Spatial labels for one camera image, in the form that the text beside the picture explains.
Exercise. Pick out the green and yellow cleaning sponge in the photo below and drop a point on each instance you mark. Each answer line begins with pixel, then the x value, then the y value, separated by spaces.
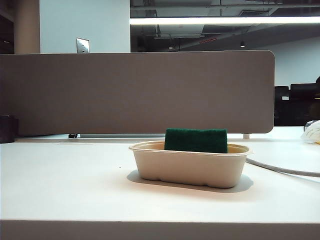
pixel 195 140

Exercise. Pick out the beige paper lunch box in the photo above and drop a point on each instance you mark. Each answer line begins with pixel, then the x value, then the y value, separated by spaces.
pixel 190 167

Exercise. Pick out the grey-brown desk divider panel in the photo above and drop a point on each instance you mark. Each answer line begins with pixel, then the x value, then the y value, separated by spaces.
pixel 135 92

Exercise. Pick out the white divider foot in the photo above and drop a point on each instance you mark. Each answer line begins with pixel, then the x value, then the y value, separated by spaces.
pixel 246 136

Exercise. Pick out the black divider clamp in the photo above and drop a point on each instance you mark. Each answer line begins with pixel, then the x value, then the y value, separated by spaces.
pixel 72 136

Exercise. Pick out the black ceiling spotlight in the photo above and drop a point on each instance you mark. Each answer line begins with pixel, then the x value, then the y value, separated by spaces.
pixel 242 45

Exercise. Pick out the long ceiling light strip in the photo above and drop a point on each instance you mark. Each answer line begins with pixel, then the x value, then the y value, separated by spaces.
pixel 225 20

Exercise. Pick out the black desk container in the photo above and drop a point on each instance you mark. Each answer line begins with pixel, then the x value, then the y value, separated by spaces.
pixel 7 130

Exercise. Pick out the white plastic bag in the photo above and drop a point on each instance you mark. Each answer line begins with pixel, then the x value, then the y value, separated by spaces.
pixel 312 133

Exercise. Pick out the metal wall plate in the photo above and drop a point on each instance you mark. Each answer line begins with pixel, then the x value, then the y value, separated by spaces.
pixel 83 45

